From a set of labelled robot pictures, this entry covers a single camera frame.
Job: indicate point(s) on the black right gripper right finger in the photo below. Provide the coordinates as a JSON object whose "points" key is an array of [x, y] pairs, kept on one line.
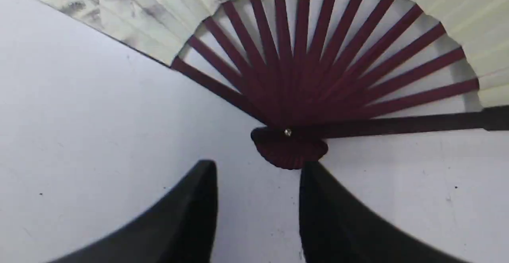
{"points": [[336, 227]]}

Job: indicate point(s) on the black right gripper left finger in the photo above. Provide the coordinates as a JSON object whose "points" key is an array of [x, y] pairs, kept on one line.
{"points": [[179, 228]]}

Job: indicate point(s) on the painted paper folding fan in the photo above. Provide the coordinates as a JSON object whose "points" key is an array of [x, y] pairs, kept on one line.
{"points": [[390, 66]]}

